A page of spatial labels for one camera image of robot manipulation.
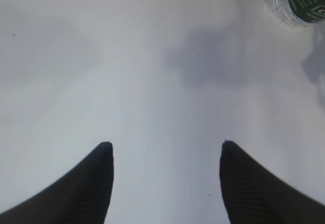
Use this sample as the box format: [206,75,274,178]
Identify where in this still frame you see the clear water bottle green label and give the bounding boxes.
[275,0,324,26]

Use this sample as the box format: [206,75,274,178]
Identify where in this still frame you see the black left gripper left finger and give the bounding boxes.
[1,142,114,223]

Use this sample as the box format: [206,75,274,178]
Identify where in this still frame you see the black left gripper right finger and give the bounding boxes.
[219,141,324,223]

